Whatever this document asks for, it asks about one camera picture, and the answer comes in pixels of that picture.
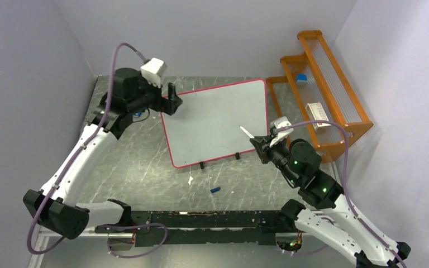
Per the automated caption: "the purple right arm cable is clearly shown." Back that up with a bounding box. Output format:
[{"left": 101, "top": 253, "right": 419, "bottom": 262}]
[{"left": 273, "top": 120, "right": 408, "bottom": 268}]

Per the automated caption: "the orange wooden tiered rack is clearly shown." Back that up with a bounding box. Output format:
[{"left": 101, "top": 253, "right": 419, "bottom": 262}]
[{"left": 266, "top": 30, "right": 374, "bottom": 145}]

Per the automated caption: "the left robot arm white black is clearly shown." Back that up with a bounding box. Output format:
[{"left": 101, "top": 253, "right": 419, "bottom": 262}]
[{"left": 23, "top": 68, "right": 183, "bottom": 240}]

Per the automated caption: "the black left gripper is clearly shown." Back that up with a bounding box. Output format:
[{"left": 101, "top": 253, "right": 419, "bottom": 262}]
[{"left": 127, "top": 70, "right": 182, "bottom": 115}]

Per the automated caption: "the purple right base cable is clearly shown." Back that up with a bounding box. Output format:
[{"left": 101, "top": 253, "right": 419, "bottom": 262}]
[{"left": 281, "top": 244, "right": 330, "bottom": 257}]

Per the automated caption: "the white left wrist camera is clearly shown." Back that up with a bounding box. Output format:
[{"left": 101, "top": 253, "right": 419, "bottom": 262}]
[{"left": 140, "top": 58, "right": 167, "bottom": 88}]

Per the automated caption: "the blue eraser on rack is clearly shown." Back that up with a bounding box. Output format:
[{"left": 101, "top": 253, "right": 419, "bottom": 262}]
[{"left": 295, "top": 73, "right": 308, "bottom": 86}]

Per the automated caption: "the blue marker cap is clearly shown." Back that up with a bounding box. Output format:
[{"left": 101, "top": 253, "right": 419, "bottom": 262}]
[{"left": 210, "top": 187, "right": 221, "bottom": 193}]

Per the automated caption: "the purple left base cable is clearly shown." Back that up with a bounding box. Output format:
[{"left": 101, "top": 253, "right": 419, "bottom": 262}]
[{"left": 106, "top": 222, "right": 169, "bottom": 259}]

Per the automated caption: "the white red small box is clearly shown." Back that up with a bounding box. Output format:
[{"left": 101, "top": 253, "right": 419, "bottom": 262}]
[{"left": 306, "top": 102, "right": 330, "bottom": 131}]

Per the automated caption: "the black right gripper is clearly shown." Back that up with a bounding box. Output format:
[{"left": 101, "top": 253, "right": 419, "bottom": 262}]
[{"left": 251, "top": 134, "right": 301, "bottom": 185}]

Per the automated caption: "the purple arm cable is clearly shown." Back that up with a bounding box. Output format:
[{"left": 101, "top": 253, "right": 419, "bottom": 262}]
[
  {"left": 273, "top": 120, "right": 408, "bottom": 268},
  {"left": 26, "top": 42, "right": 149, "bottom": 256}
]

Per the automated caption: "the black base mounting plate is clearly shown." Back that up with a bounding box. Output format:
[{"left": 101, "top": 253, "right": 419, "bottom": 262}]
[{"left": 94, "top": 210, "right": 298, "bottom": 247}]

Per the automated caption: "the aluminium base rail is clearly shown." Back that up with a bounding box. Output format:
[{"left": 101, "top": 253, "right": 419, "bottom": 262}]
[{"left": 39, "top": 227, "right": 105, "bottom": 238}]

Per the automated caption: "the pink framed whiteboard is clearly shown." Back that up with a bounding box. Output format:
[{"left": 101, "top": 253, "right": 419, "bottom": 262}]
[{"left": 161, "top": 79, "right": 269, "bottom": 168}]

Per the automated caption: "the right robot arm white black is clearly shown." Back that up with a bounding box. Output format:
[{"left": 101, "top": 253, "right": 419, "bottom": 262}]
[{"left": 250, "top": 135, "right": 411, "bottom": 267}]

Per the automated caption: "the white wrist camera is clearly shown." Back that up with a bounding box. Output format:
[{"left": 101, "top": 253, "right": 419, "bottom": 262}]
[
  {"left": 140, "top": 58, "right": 167, "bottom": 88},
  {"left": 269, "top": 116, "right": 293, "bottom": 147}
]

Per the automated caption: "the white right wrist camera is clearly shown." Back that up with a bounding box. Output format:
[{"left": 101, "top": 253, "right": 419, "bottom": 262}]
[{"left": 269, "top": 116, "right": 293, "bottom": 147}]

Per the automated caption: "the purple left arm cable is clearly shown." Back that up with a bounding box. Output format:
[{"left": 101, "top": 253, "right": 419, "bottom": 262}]
[{"left": 26, "top": 42, "right": 149, "bottom": 256}]

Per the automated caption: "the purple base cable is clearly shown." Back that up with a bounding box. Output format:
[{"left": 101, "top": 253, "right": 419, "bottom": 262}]
[
  {"left": 106, "top": 222, "right": 169, "bottom": 259},
  {"left": 281, "top": 244, "right": 330, "bottom": 257}
]

